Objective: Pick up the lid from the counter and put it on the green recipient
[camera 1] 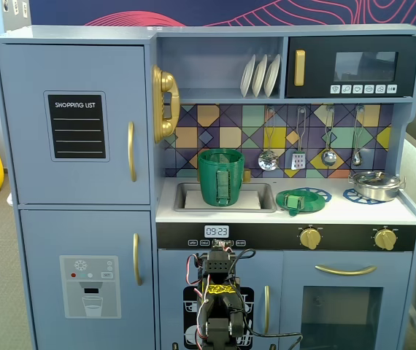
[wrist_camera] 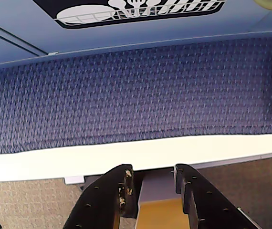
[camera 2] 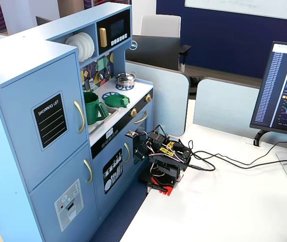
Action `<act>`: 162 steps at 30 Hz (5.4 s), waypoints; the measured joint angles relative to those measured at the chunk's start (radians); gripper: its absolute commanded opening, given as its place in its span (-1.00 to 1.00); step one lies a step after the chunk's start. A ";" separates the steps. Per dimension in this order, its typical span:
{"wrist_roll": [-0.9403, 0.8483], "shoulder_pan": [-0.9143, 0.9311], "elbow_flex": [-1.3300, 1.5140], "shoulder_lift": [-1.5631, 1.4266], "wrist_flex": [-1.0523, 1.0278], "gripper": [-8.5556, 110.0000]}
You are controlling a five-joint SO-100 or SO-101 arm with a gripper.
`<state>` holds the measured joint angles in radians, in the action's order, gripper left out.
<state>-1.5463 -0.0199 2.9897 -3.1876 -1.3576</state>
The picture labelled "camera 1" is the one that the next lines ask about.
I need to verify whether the green 3D-printed container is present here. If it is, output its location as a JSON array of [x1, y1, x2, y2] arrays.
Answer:
[[197, 148, 247, 206]]

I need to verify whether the steel spoon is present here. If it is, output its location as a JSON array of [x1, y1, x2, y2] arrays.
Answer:
[[351, 105, 366, 168]]

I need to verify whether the blue freezer door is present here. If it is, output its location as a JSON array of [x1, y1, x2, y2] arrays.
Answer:
[[18, 209, 158, 350]]

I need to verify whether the gold oven door handle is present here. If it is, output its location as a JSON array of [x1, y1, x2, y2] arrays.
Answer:
[[315, 264, 378, 276]]

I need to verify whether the blue oven door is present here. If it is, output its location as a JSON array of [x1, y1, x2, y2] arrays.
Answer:
[[282, 251, 414, 350]]

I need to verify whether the steel pot lid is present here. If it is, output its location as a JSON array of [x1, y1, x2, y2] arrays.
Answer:
[[351, 170, 401, 188]]

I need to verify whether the gold freezer door handle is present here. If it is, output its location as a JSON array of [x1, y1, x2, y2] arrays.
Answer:
[[132, 233, 144, 287]]

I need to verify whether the black toy microwave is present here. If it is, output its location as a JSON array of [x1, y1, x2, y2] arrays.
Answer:
[[285, 35, 416, 98]]

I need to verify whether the green 3D-printed lid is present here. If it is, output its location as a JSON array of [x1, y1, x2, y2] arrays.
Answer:
[[275, 188, 326, 217]]

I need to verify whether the blue dishwasher door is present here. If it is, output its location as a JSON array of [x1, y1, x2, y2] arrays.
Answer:
[[158, 249, 285, 350]]

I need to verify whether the steel slotted spatula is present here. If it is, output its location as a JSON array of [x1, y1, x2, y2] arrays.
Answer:
[[290, 106, 308, 171]]

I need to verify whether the gold toy telephone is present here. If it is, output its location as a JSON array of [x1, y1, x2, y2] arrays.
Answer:
[[151, 64, 182, 144]]

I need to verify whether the blue toy kitchen unit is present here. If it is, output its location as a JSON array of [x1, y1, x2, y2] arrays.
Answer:
[[0, 24, 416, 350]]

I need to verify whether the gold fridge door handle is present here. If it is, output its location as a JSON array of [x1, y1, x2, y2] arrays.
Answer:
[[127, 121, 138, 183]]

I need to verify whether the steel ladle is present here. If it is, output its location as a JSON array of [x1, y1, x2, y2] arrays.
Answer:
[[320, 105, 338, 167]]

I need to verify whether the steel slotted skimmer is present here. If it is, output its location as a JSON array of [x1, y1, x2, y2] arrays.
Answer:
[[258, 106, 280, 171]]

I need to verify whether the grey toy sink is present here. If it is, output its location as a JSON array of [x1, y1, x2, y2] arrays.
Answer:
[[173, 182, 278, 214]]

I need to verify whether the gold microwave handle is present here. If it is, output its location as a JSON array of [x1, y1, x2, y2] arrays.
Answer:
[[294, 50, 307, 88]]

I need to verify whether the gold stove knob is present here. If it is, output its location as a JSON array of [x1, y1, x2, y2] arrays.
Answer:
[[373, 228, 399, 252], [298, 227, 323, 251]]

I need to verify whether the blue fridge door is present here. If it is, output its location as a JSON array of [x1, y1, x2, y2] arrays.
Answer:
[[0, 43, 151, 205]]

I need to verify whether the white toy plate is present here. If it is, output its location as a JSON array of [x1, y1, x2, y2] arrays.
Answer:
[[263, 53, 282, 98], [239, 54, 257, 98], [251, 54, 269, 98]]

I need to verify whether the black power cable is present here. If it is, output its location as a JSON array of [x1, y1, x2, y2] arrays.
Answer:
[[242, 319, 304, 350]]

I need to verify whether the steel toy pot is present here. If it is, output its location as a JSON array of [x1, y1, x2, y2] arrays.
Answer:
[[347, 174, 407, 203]]

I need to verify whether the black shopping list board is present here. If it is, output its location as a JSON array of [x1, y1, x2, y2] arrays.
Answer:
[[43, 90, 110, 163]]

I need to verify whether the gold dishwasher door handle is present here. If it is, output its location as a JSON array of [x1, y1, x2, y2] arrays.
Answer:
[[263, 285, 271, 335]]

